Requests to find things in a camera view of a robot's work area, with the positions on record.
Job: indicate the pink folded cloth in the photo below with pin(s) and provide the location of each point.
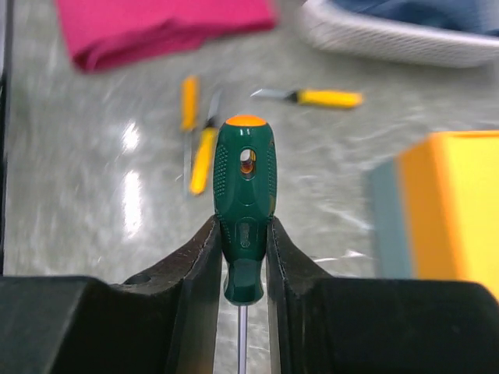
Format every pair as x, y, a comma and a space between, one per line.
104, 35

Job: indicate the yellow screwdriver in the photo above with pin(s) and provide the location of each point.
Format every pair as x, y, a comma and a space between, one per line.
189, 110
205, 150
320, 98

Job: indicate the green screwdriver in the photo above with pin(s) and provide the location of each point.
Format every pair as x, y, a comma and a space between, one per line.
245, 196

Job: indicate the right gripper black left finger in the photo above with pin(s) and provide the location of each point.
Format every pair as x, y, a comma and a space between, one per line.
161, 320

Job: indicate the orange grey drawer box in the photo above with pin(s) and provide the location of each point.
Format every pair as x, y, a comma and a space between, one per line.
435, 209

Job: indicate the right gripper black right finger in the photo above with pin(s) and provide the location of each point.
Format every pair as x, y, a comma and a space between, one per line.
319, 323

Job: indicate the white plastic basket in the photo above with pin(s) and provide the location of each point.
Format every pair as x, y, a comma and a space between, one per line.
327, 27

